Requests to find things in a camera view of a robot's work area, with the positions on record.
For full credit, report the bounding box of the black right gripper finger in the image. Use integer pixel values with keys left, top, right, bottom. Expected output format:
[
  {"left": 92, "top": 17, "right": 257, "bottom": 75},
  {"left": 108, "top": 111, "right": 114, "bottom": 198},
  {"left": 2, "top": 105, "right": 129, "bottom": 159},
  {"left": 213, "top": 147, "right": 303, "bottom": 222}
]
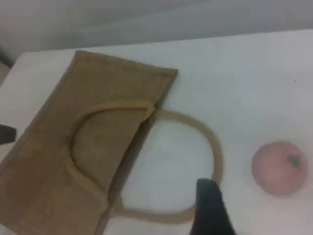
[
  {"left": 189, "top": 178, "right": 237, "bottom": 235},
  {"left": 0, "top": 124, "right": 17, "bottom": 145}
]

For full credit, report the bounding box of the brown jute tote bag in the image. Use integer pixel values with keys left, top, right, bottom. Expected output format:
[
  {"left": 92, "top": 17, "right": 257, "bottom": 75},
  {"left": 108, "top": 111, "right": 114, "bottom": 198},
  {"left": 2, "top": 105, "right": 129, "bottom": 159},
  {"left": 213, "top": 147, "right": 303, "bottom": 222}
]
[{"left": 0, "top": 50, "right": 224, "bottom": 235}]

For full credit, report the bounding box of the pink toy peach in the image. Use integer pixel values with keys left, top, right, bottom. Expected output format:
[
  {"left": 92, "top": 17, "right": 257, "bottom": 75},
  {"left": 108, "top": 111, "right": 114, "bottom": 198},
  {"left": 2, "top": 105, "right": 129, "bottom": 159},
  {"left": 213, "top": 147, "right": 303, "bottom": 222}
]
[{"left": 251, "top": 141, "right": 308, "bottom": 196}]

